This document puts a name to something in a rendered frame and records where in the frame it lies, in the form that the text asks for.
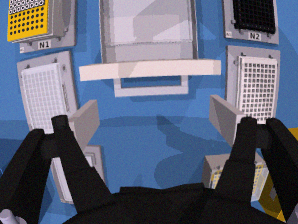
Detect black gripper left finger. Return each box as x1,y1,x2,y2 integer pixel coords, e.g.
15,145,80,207
0,100,136,224

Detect blue bench mat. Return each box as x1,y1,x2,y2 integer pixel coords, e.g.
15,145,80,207
0,0,298,194

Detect yellow open-top bin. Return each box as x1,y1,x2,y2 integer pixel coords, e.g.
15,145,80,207
258,127,298,221

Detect blue box with label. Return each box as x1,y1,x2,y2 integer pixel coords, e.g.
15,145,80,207
0,138,53,224

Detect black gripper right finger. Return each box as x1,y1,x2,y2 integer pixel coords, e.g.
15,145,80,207
198,95,298,224

